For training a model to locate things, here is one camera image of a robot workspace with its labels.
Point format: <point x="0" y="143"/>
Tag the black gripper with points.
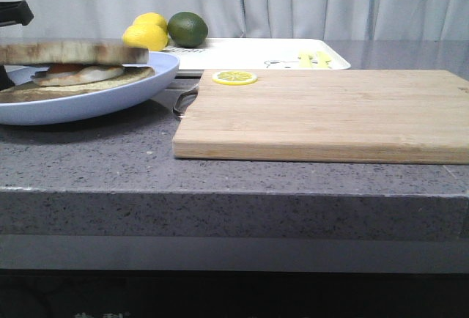
<point x="15" y="12"/>

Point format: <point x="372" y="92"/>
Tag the bread slice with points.
<point x="29" y="92"/>
<point x="102" y="52"/>

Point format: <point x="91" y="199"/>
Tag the light blue plate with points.
<point x="94" y="104"/>

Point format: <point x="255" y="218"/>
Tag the white rectangular tray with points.
<point x="250" y="54"/>

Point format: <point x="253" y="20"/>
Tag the fried egg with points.
<point x="75" y="74"/>

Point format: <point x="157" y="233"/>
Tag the rear yellow lemon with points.
<point x="152" y="18"/>

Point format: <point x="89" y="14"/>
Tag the yellow lemon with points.
<point x="146" y="35"/>
<point x="152" y="18"/>

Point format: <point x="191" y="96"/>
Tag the front yellow lemon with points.
<point x="146" y="35"/>

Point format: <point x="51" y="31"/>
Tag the green lime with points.
<point x="187" y="29"/>

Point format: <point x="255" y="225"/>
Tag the lemon slice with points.
<point x="234" y="77"/>

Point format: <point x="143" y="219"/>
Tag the yellow plastic fork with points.
<point x="305" y="58"/>

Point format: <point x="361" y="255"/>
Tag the yellow plastic knife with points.
<point x="323" y="60"/>

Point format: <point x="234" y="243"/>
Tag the wooden cutting board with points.
<point x="364" y="116"/>

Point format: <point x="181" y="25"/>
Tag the black handled tool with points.
<point x="184" y="100"/>

